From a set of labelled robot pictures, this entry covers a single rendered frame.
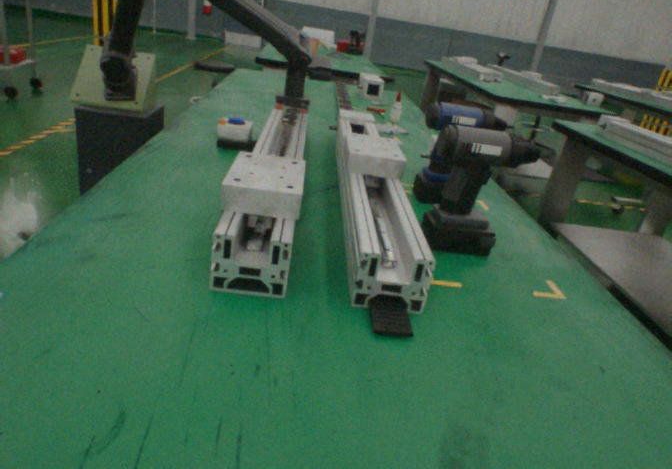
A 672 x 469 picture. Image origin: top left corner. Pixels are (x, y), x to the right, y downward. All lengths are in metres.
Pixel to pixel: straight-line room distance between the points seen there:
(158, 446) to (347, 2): 12.02
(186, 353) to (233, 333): 0.06
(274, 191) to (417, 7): 11.96
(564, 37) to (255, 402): 13.50
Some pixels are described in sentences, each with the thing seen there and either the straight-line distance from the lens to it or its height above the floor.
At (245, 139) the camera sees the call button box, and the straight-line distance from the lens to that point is 1.24.
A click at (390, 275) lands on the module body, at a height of 0.82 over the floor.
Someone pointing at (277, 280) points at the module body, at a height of 0.81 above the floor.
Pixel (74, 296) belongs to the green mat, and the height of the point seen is 0.78.
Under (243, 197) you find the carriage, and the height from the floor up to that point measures 0.89.
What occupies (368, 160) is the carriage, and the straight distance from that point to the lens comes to 0.91.
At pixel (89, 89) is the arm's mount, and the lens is 1.62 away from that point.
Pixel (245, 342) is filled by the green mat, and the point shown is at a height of 0.78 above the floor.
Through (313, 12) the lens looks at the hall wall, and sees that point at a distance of 12.27.
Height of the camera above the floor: 1.14
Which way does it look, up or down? 23 degrees down
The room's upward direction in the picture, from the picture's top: 10 degrees clockwise
